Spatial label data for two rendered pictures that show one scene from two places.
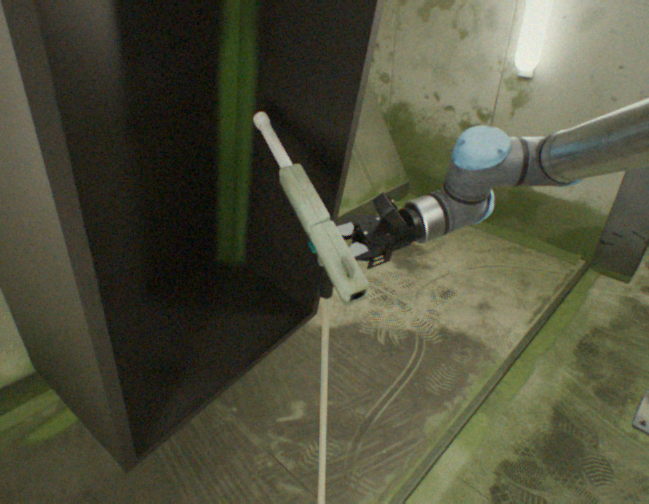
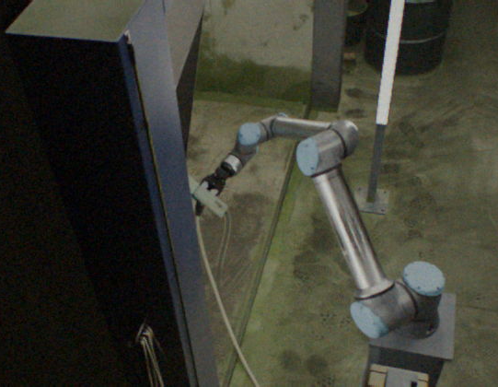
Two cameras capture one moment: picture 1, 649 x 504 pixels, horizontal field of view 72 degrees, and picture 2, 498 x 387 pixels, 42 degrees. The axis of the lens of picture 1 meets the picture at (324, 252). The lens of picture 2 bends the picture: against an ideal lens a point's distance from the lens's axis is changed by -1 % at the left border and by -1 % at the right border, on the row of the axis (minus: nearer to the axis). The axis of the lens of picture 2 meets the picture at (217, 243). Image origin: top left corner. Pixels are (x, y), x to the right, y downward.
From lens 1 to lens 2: 1.98 m
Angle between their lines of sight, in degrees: 24
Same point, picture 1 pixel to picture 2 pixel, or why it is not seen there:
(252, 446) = not seen: hidden behind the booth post
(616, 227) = (318, 78)
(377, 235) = (218, 182)
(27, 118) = not seen: hidden behind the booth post
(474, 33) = not seen: outside the picture
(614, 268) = (325, 105)
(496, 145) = (255, 133)
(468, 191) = (249, 150)
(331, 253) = (209, 200)
